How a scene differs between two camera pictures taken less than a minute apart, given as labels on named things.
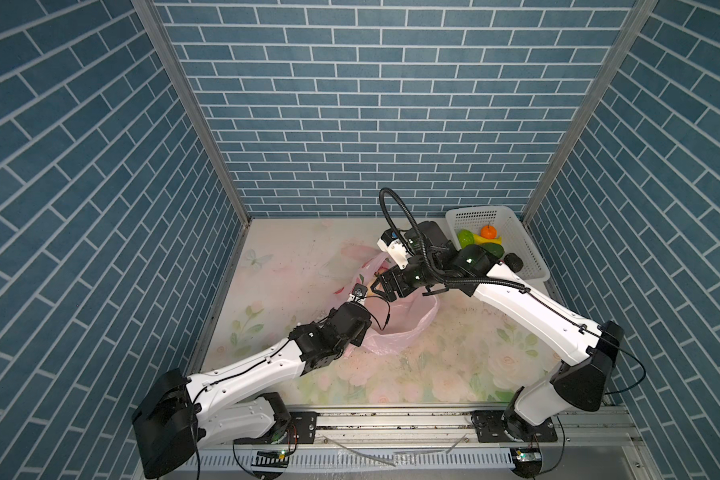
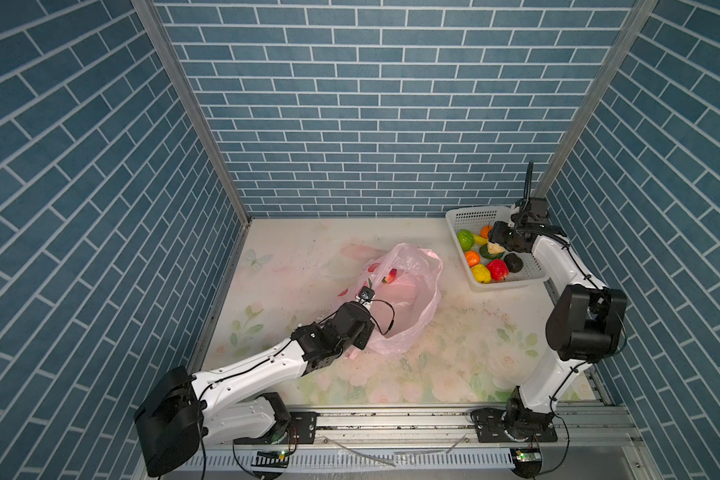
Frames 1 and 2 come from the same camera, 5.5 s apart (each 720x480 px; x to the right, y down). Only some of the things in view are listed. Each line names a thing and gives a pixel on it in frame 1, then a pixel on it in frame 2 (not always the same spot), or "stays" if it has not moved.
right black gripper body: x=415 y=274 -> x=506 y=236
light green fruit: x=465 y=237 stays
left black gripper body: x=357 y=339 stays
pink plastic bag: x=395 y=324 stays
